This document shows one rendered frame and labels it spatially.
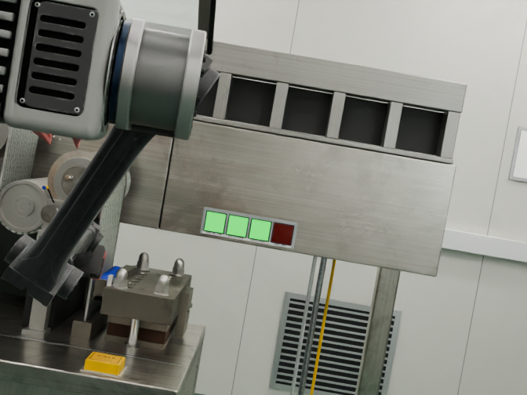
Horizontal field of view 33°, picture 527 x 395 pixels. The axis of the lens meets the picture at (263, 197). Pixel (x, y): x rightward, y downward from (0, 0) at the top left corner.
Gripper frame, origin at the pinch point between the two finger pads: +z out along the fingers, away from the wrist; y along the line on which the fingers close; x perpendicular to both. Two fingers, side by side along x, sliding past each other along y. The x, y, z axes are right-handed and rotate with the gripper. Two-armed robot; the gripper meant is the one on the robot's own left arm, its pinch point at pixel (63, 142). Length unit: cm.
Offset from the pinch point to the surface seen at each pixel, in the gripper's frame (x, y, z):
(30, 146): 18.3, -15.7, 26.9
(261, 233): 15, 44, 46
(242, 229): 16, 39, 45
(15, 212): -5.3, -12.0, 21.6
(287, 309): 119, 63, 262
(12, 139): 9.3, -15.7, 13.7
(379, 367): 0, 83, 80
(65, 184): -0.2, -1.1, 15.0
